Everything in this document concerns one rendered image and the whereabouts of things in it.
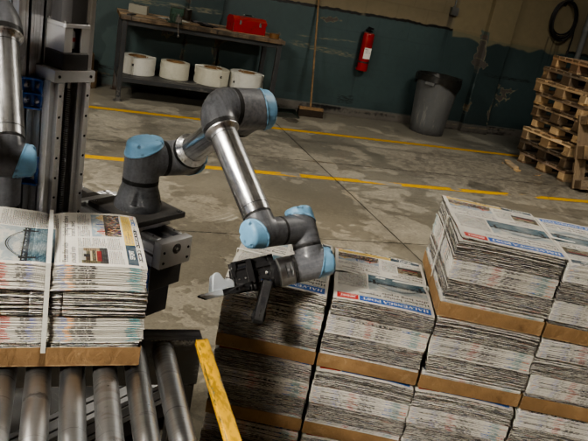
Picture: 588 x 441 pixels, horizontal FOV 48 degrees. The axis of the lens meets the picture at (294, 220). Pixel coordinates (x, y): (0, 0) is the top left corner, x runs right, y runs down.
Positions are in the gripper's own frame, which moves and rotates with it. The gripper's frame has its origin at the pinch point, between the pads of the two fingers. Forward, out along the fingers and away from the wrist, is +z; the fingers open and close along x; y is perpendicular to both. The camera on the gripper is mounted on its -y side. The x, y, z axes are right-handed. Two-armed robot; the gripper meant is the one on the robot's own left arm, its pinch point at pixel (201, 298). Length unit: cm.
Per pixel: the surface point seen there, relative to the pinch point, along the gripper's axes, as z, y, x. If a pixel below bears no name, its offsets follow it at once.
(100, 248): 19.6, 14.1, 31.0
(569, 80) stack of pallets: -480, 149, -478
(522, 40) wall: -545, 252, -635
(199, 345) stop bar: 3.7, -10.0, 19.2
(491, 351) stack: -74, -32, -2
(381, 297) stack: -49, -11, -8
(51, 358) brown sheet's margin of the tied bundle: 32.9, -4.9, 29.6
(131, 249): 13.6, 12.7, 30.0
